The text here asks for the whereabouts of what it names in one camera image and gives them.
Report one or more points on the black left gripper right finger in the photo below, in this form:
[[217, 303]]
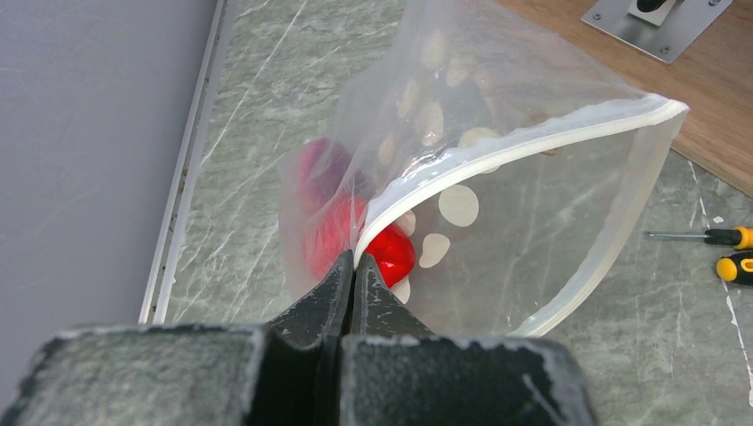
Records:
[[395, 372]]

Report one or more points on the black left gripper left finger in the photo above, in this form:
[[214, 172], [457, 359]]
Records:
[[278, 373]]

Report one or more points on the red toy bell pepper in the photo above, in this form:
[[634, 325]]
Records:
[[340, 226]]

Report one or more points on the purple toy onion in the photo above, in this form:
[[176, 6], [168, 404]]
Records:
[[324, 169]]

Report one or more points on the clear dotted zip bag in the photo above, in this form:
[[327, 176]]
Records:
[[516, 164]]

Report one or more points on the black yellow screwdriver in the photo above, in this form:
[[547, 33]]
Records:
[[736, 268]]

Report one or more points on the wooden board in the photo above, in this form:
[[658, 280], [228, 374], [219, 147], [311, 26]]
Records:
[[713, 76]]

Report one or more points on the aluminium side rail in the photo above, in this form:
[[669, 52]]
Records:
[[163, 271]]

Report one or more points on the yellow handled screwdriver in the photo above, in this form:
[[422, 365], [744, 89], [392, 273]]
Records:
[[738, 238]]

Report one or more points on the metal mounting bracket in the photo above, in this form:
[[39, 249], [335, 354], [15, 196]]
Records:
[[662, 29]]

